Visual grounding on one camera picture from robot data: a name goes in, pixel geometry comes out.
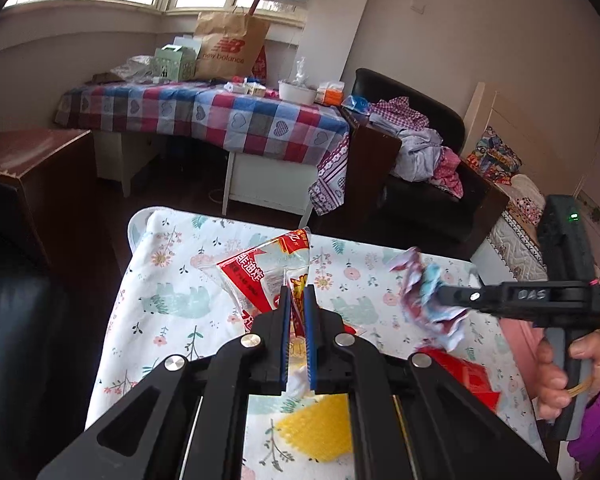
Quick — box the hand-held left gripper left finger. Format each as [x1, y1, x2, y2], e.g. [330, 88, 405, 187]
[37, 285, 293, 480]

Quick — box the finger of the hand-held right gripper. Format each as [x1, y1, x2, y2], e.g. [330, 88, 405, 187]
[436, 284, 503, 318]

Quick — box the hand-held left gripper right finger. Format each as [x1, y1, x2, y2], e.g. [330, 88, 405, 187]
[303, 284, 561, 480]

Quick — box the colourful paper wrapper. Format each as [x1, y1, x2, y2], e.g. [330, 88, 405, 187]
[389, 247, 471, 351]

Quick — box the red white snack wrapper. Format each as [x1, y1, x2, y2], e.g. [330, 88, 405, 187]
[215, 228, 366, 401]

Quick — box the pink plastic basin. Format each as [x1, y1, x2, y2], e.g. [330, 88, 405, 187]
[500, 319, 548, 401]

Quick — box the person's right hand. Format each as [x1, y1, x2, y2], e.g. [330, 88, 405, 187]
[535, 331, 600, 421]

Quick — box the floral bed quilt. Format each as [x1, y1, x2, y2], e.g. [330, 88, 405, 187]
[500, 174, 548, 246]

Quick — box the bed mattress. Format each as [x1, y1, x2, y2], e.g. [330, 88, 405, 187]
[472, 175, 551, 281]

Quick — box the red plastic tray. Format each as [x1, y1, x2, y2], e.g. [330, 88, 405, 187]
[415, 346, 502, 413]

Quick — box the yellow foam mesh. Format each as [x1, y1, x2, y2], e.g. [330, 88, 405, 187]
[274, 394, 353, 462]

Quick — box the black leather armchair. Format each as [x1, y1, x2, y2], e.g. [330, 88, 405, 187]
[352, 67, 511, 261]

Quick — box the colourful printed pillow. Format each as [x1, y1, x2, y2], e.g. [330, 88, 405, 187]
[466, 126, 522, 186]

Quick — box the pink patterned garment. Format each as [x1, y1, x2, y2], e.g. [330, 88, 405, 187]
[429, 147, 465, 198]

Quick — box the floral tablecloth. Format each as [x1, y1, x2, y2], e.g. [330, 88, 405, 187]
[85, 206, 551, 480]

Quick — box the yellow rubber band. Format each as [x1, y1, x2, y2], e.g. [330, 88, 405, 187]
[567, 377, 598, 398]

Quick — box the lavender cloth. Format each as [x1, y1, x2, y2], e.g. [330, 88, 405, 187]
[380, 126, 443, 182]

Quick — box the purple patterned hanging cloth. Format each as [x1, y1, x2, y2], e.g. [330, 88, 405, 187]
[308, 132, 351, 216]

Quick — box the white table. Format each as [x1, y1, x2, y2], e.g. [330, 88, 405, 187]
[94, 130, 321, 216]

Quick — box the purple gingham shirt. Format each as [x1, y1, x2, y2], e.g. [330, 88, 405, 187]
[370, 96, 428, 128]

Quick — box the orange tissue box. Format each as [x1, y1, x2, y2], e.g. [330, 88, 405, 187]
[316, 81, 346, 106]

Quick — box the plaid heart tablecloth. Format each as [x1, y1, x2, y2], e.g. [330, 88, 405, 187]
[55, 80, 351, 166]

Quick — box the white bowl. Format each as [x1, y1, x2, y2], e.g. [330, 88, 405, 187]
[278, 79, 318, 106]

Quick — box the red packet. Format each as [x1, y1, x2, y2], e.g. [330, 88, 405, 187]
[252, 46, 270, 81]

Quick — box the brown wooden cabinet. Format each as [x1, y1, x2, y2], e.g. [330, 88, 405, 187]
[0, 129, 98, 266]

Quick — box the green cardboard box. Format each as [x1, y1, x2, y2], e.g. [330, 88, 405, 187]
[152, 44, 197, 81]

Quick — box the brown paper bag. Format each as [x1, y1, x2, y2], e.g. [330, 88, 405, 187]
[194, 10, 271, 81]

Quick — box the crumpled grey plastic bag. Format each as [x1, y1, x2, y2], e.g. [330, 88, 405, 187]
[111, 55, 156, 82]

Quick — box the white box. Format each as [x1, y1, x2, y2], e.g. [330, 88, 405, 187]
[172, 35, 202, 56]

